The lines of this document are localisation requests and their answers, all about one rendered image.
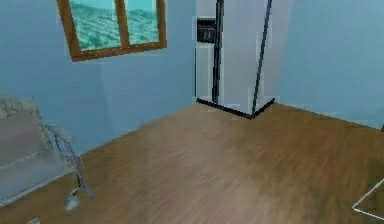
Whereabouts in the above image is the silver grey fridge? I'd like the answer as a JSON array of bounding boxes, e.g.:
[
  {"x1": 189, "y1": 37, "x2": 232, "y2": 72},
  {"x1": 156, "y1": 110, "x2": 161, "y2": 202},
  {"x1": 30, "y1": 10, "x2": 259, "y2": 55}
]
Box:
[{"x1": 193, "y1": 0, "x2": 294, "y2": 120}]

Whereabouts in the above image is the brown framed window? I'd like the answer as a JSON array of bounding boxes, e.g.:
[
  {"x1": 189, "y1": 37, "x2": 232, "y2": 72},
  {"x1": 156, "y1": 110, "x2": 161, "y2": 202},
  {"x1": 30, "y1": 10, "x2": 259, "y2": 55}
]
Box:
[{"x1": 55, "y1": 0, "x2": 168, "y2": 63}]

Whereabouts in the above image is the grey bed on metal frame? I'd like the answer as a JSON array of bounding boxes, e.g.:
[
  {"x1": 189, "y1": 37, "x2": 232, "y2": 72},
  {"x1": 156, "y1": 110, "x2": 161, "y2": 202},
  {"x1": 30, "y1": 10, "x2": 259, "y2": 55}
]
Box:
[{"x1": 0, "y1": 93, "x2": 94, "y2": 212}]

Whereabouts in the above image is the white wire frame object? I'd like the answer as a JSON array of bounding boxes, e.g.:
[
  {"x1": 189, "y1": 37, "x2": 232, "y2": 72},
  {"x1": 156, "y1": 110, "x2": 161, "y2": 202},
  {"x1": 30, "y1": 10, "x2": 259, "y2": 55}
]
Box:
[{"x1": 352, "y1": 177, "x2": 384, "y2": 222}]

